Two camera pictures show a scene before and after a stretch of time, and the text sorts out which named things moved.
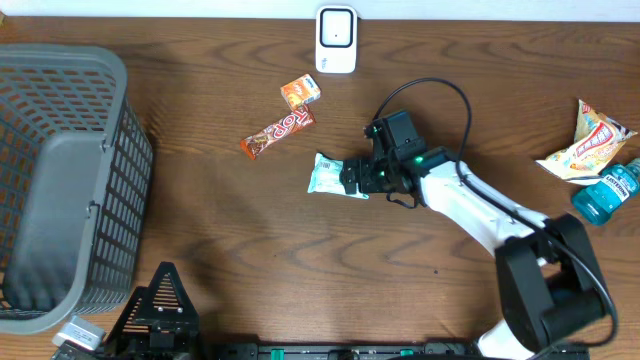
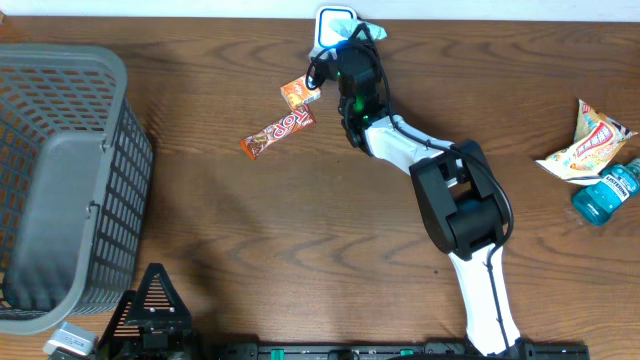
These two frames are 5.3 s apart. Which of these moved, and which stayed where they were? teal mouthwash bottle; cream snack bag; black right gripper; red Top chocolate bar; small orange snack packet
Moved: black right gripper
Stayed: cream snack bag; red Top chocolate bar; small orange snack packet; teal mouthwash bottle
